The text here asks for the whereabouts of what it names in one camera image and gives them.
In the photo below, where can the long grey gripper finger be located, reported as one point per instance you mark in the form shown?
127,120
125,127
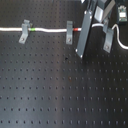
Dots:
86,24

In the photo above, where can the grey gripper body block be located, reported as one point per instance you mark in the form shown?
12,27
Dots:
100,8

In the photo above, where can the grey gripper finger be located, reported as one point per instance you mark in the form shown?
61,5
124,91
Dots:
106,22

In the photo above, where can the green circuit board connector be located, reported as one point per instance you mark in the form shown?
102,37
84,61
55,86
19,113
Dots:
122,13

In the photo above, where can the right grey cable clip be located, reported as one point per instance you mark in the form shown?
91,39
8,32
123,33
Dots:
108,40

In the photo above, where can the grey cable clip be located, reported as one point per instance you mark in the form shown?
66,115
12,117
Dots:
26,25
108,40
69,33

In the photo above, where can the middle grey cable clip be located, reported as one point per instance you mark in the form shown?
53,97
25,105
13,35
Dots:
69,33

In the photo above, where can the left grey cable clip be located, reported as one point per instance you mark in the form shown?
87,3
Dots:
26,25

